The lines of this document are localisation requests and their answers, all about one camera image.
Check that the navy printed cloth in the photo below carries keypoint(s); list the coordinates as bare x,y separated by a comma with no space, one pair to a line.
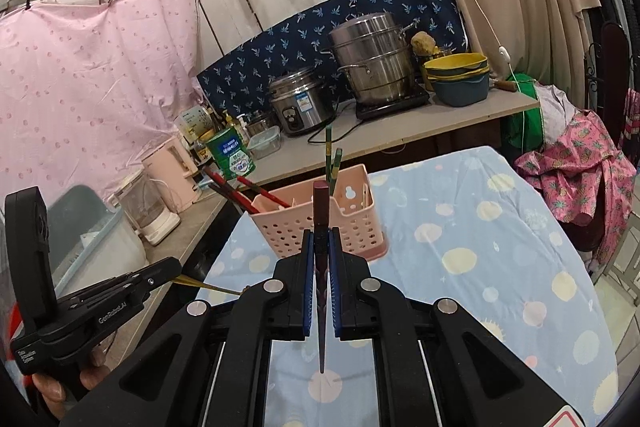
310,32

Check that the pink perforated utensil basket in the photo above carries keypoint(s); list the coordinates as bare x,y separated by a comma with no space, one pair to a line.
360,222

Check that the silver rice cooker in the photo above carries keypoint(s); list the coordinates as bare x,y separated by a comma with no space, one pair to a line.
300,102

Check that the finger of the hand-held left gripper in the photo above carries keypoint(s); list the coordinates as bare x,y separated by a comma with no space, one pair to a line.
157,274

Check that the blue bowl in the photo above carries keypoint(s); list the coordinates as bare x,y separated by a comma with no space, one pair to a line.
462,92

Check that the clear food container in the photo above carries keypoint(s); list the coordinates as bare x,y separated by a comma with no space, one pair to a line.
264,143

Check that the pink electric kettle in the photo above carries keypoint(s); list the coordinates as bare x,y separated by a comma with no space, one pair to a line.
167,172

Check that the pink dotted curtain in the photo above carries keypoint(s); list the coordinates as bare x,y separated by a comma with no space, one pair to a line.
90,87

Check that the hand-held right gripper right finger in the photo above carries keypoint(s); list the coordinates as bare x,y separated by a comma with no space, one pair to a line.
335,277

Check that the light blue printed tablecloth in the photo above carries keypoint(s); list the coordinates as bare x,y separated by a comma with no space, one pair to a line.
475,282

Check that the wooden board countertop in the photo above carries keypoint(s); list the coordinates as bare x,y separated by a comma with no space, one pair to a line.
400,132

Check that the pink pineapple print cloth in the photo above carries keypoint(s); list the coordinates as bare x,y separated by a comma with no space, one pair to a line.
575,167

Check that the dark wooden chair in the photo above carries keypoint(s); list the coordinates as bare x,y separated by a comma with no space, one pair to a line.
612,72

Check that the gold flower spoon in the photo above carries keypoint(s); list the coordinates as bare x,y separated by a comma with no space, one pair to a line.
210,285

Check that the stainless steel steamer pot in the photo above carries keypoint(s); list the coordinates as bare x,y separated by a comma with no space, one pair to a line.
375,57

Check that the green bag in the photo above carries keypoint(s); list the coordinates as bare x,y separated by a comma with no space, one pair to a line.
522,117

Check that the white clear-jar appliance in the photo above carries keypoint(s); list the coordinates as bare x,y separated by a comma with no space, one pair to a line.
145,212

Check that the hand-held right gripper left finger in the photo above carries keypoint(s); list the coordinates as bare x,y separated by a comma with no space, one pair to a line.
306,277

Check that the brown loofah sponge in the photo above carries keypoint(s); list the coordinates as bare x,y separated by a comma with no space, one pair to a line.
422,43

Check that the black induction cooktop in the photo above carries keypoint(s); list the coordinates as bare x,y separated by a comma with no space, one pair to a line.
400,102

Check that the person's left hand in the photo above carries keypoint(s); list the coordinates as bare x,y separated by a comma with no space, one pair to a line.
47,393

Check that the yellow bowl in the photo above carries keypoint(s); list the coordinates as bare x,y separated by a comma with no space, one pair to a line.
455,63

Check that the green tin can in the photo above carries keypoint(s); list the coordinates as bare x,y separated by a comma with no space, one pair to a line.
231,154

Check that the carved maroon chopstick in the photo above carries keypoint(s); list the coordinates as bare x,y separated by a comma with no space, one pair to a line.
320,207

